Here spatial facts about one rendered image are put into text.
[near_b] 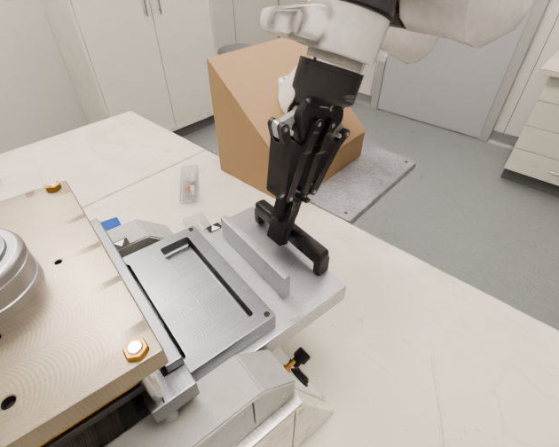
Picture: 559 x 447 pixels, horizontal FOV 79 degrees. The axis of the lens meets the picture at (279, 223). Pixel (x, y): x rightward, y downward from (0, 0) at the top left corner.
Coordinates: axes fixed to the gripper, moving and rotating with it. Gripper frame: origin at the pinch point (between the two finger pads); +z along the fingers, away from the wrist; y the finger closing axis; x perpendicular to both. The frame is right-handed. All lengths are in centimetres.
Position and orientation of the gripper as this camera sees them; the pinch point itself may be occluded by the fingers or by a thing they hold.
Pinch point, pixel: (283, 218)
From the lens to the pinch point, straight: 47.1
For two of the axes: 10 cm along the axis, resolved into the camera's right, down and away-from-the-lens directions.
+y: 7.2, -1.4, 6.8
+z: -2.7, 8.5, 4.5
